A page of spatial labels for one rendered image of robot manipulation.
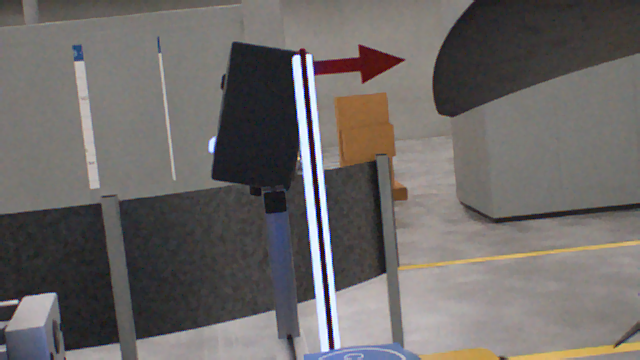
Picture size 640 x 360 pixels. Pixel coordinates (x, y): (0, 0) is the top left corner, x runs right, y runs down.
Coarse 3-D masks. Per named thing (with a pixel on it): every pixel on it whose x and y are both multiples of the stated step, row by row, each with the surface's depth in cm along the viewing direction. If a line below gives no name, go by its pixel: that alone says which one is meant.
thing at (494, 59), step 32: (480, 0) 41; (512, 0) 41; (544, 0) 41; (576, 0) 41; (608, 0) 41; (480, 32) 46; (512, 32) 46; (544, 32) 46; (576, 32) 47; (608, 32) 48; (448, 64) 50; (480, 64) 51; (512, 64) 52; (544, 64) 53; (576, 64) 55; (448, 96) 56; (480, 96) 57
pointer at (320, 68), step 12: (360, 48) 46; (336, 60) 46; (348, 60) 46; (360, 60) 46; (372, 60) 46; (384, 60) 46; (396, 60) 46; (324, 72) 46; (336, 72) 46; (360, 72) 47; (372, 72) 46
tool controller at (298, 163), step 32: (256, 64) 102; (288, 64) 103; (224, 96) 102; (256, 96) 103; (288, 96) 103; (224, 128) 102; (256, 128) 103; (288, 128) 103; (224, 160) 103; (256, 160) 103; (288, 160) 104; (256, 192) 110
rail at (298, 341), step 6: (276, 336) 101; (276, 342) 99; (282, 342) 99; (288, 342) 102; (294, 342) 98; (300, 342) 98; (276, 348) 96; (282, 348) 96; (288, 348) 96; (294, 348) 96; (300, 348) 95; (306, 348) 95; (276, 354) 94; (282, 354) 94; (288, 354) 94; (294, 354) 97; (300, 354) 93
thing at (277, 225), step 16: (272, 224) 99; (288, 224) 99; (272, 240) 99; (288, 240) 99; (272, 256) 99; (288, 256) 99; (272, 272) 99; (288, 272) 99; (288, 288) 100; (288, 304) 100; (288, 320) 101; (288, 336) 100
